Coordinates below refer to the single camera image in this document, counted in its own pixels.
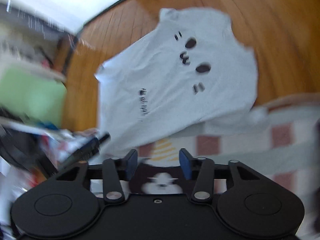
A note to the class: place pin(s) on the green cloth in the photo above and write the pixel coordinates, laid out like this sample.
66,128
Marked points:
30,97

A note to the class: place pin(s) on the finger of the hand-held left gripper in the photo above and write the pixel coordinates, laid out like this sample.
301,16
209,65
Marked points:
98,140

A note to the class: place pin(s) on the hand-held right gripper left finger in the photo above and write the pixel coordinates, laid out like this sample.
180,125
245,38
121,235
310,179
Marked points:
131,165

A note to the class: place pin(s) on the white door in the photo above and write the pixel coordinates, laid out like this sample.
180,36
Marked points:
75,2

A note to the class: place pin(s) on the black printed cloth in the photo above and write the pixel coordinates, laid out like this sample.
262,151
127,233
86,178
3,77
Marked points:
140,175

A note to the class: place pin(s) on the checkered rug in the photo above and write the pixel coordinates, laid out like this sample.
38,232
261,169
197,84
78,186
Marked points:
250,135

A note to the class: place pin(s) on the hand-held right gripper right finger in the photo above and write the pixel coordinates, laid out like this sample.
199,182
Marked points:
185,165

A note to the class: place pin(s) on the white shelf unit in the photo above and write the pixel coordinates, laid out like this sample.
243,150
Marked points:
25,42

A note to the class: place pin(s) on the grey face print t-shirt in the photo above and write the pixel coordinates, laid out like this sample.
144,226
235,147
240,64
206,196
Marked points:
155,80

